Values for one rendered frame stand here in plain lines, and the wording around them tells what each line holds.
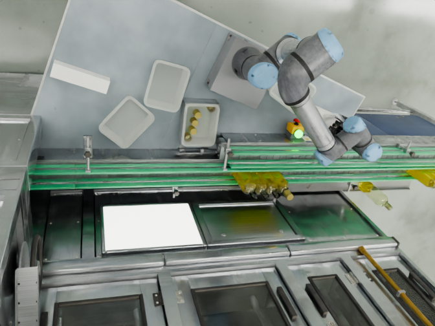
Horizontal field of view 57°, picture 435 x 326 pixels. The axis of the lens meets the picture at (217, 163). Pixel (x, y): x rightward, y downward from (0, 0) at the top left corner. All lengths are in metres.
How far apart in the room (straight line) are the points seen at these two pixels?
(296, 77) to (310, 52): 0.09
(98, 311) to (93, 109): 0.92
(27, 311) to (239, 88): 1.26
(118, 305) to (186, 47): 1.15
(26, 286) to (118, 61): 1.03
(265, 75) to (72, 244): 1.06
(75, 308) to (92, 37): 1.10
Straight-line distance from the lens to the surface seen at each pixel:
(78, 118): 2.00
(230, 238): 1.81
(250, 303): 1.61
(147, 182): 1.97
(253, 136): 2.15
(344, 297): 1.77
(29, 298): 1.40
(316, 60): 1.34
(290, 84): 1.33
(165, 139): 2.07
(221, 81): 1.92
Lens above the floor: 2.61
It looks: 58 degrees down
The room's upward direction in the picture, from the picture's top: 150 degrees clockwise
